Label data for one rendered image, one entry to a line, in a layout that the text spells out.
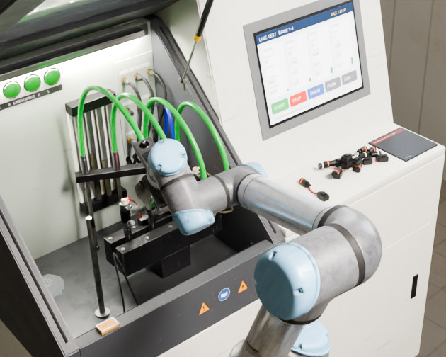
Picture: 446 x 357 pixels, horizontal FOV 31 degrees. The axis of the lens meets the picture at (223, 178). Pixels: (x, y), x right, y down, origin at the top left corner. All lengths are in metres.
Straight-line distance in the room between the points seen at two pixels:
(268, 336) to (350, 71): 1.34
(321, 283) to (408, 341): 1.83
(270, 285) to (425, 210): 1.49
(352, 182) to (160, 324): 0.76
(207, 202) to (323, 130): 1.01
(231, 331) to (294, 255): 1.03
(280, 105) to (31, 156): 0.74
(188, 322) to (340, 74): 0.94
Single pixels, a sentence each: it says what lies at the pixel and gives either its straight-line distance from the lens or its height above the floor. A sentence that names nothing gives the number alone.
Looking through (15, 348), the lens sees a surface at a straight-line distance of 2.35.
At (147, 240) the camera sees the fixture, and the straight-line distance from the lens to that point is 2.24.
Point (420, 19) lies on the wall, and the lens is 4.16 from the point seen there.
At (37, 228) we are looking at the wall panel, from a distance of 2.44.
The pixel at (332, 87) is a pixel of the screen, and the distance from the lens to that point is 2.58.
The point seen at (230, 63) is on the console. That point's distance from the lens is 2.31.
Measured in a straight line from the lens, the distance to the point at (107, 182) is 2.45.
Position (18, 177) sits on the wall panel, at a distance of 2.33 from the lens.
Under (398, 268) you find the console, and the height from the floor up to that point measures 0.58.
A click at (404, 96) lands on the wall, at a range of 4.36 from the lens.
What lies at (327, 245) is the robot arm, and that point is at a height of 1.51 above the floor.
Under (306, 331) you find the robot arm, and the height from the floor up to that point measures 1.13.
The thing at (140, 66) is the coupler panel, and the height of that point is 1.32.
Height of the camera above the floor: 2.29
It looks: 32 degrees down
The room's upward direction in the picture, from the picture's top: 2 degrees counter-clockwise
